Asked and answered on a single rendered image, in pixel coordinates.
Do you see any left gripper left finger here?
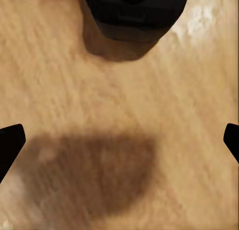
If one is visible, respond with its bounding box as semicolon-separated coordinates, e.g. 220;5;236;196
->
0;123;26;183

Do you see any digital camera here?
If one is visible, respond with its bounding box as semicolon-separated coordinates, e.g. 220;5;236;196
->
86;0;187;43

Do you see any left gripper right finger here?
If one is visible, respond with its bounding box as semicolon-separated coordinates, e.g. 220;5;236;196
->
223;123;239;163

